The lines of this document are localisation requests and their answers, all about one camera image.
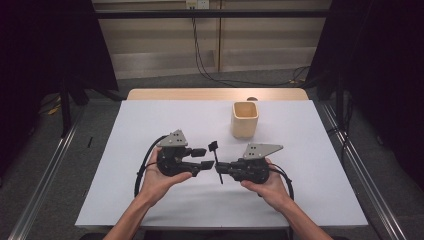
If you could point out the black metal stand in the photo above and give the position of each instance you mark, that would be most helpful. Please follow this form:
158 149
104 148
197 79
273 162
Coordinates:
65 113
339 106

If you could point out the aluminium floor rail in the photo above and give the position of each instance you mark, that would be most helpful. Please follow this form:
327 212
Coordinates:
50 173
385 216

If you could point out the thin black makeup brush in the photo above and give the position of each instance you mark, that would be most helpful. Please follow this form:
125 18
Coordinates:
213 145

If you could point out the person's left hand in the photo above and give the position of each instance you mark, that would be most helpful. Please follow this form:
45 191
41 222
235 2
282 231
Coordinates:
160 186

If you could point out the black curtain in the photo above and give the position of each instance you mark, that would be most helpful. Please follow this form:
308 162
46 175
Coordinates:
40 50
383 66

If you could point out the brown round table grommet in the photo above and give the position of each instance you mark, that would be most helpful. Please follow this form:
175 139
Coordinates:
252 98

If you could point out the beige square cup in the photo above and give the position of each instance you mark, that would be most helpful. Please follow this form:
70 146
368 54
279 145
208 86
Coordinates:
243 128

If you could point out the black horizontal frame bar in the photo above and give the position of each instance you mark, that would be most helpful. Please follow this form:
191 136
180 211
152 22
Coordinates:
200 14

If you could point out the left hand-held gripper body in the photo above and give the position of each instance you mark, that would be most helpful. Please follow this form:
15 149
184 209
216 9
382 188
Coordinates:
171 163

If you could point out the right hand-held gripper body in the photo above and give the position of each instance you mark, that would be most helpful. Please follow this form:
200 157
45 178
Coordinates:
253 170

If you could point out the white wall socket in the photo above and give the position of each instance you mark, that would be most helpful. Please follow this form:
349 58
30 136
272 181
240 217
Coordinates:
197 4

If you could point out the person's right hand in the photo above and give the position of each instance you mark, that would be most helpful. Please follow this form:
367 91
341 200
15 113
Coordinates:
273 191

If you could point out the small black floor object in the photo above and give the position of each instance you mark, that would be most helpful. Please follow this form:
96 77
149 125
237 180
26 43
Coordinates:
90 142

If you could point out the white table mat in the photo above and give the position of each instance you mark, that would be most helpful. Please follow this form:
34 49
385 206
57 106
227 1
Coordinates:
200 116

